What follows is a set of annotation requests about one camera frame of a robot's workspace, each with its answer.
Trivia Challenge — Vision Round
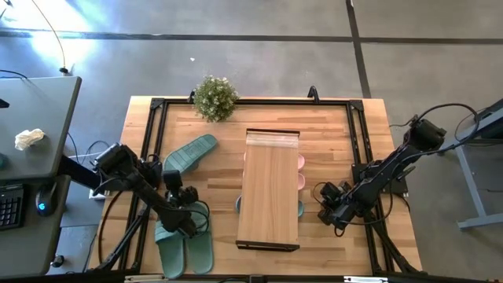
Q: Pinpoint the black keyboard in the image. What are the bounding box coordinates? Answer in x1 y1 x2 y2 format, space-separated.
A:
0 183 25 231

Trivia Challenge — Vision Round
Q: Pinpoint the black computer mouse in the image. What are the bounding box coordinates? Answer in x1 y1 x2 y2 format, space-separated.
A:
34 181 59 218

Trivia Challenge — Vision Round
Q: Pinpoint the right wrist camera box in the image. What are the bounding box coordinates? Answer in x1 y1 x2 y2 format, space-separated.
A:
320 182 340 200

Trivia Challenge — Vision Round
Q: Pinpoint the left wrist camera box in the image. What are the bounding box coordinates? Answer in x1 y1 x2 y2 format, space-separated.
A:
162 169 184 194

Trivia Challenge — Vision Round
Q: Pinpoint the grey metal side table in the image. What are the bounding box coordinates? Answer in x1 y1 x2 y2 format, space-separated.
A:
457 97 503 231

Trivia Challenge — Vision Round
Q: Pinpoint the dark grey desk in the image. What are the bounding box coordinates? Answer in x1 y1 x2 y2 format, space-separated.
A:
0 175 72 278

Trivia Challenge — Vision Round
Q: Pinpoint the red-brown floor cable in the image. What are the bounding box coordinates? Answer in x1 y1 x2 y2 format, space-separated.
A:
97 190 123 264

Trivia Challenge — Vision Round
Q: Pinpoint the wooden shelf with black feet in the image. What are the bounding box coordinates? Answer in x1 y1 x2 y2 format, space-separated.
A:
235 128 302 252

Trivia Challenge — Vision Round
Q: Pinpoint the crumpled white tissue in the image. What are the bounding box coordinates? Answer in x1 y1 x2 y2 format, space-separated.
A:
14 128 46 152

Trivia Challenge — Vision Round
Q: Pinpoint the white power strip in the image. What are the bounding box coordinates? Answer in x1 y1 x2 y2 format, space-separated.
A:
88 187 110 200

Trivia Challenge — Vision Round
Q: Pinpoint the silver aluminium extrusion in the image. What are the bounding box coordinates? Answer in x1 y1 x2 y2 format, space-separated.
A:
343 275 389 283
123 274 168 283

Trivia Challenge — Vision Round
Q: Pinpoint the thin black floor cable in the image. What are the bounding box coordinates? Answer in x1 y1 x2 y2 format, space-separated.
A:
30 0 71 75

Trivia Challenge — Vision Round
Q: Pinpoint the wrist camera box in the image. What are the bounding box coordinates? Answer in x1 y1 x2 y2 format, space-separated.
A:
162 169 184 194
320 182 340 200

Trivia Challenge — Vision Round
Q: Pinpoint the light grey desk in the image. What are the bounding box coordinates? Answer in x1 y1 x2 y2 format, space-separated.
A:
0 75 83 182

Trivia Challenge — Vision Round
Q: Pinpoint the small green potted plant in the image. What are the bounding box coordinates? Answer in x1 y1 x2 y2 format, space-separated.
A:
192 75 240 123

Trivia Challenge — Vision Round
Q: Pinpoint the black aluminium table frame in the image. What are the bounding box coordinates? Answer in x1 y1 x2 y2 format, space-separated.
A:
88 85 424 276

